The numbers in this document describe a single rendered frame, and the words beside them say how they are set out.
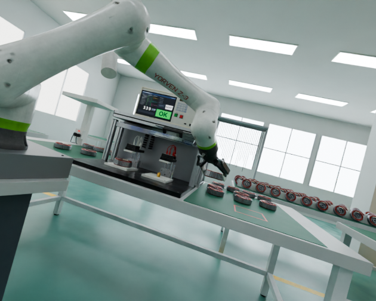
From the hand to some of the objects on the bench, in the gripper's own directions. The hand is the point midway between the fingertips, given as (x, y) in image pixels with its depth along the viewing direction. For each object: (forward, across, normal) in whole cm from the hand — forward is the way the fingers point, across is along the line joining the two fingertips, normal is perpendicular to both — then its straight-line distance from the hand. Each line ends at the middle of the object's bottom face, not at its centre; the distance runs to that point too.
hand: (214, 174), depth 112 cm
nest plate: (-3, -55, -16) cm, 57 cm away
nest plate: (+2, -31, -12) cm, 34 cm away
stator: (+27, -4, +1) cm, 27 cm away
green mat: (+34, +13, +5) cm, 37 cm away
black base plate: (+2, -43, -15) cm, 46 cm away
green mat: (+5, -111, -13) cm, 112 cm away
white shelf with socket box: (+27, -146, +2) cm, 148 cm away
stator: (+33, +13, +5) cm, 36 cm away
